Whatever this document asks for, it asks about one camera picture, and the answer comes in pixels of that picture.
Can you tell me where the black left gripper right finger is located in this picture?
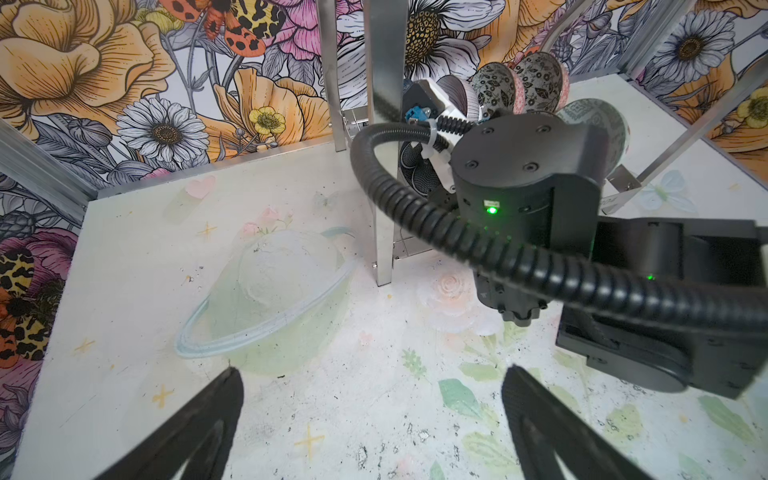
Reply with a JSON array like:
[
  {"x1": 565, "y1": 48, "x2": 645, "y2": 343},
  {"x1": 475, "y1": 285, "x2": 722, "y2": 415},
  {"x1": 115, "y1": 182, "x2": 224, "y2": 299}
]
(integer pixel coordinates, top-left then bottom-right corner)
[{"x1": 501, "y1": 365, "x2": 649, "y2": 479}]

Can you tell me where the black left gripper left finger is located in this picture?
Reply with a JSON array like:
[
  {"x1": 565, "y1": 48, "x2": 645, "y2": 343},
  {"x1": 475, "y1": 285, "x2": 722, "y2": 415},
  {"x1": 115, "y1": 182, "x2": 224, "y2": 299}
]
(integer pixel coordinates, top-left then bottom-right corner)
[{"x1": 98, "y1": 367, "x2": 244, "y2": 479}]

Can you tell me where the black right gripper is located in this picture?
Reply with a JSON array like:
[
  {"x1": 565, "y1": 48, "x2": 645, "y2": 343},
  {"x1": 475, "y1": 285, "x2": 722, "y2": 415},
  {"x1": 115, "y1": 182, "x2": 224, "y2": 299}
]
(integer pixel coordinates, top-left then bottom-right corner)
[{"x1": 449, "y1": 112, "x2": 610, "y2": 328}]

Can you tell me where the green geometric pattern bowl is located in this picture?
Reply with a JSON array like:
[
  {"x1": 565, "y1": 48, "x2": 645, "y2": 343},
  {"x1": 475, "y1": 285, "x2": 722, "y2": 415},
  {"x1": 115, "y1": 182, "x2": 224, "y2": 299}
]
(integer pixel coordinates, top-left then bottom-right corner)
[{"x1": 556, "y1": 98, "x2": 630, "y2": 176}]

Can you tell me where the black white floral bowl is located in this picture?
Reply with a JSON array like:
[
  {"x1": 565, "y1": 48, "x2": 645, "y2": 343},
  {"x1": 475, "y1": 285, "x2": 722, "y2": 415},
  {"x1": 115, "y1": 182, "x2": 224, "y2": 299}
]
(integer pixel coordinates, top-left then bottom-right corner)
[{"x1": 513, "y1": 51, "x2": 570, "y2": 113}]

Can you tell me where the purple striped bowl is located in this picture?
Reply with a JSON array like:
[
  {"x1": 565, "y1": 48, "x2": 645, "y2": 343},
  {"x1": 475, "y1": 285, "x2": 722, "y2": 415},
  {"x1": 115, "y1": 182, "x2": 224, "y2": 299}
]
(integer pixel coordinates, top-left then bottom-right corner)
[{"x1": 437, "y1": 75, "x2": 481, "y2": 122}]

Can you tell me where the dark navy wave bowl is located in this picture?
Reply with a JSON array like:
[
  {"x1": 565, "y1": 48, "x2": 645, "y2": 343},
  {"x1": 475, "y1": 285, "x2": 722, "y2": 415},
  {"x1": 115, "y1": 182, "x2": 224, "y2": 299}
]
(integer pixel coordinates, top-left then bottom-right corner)
[{"x1": 399, "y1": 142, "x2": 442, "y2": 197}]

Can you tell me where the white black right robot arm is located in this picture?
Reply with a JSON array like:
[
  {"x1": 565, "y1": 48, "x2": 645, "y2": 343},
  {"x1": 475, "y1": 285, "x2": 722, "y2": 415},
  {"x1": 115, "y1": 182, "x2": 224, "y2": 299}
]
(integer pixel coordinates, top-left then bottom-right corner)
[{"x1": 450, "y1": 114, "x2": 767, "y2": 398}]

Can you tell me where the stainless steel dish rack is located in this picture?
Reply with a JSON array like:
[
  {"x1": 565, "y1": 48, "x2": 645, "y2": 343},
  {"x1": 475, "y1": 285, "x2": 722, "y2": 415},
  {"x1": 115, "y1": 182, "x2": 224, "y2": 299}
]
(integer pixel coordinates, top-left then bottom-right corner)
[{"x1": 316, "y1": 0, "x2": 768, "y2": 288}]

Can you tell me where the black corrugated right cable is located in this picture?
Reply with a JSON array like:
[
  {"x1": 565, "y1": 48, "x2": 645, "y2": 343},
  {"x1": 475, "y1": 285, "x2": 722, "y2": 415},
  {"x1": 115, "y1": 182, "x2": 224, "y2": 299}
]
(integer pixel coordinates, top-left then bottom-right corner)
[{"x1": 349, "y1": 113, "x2": 768, "y2": 332}]

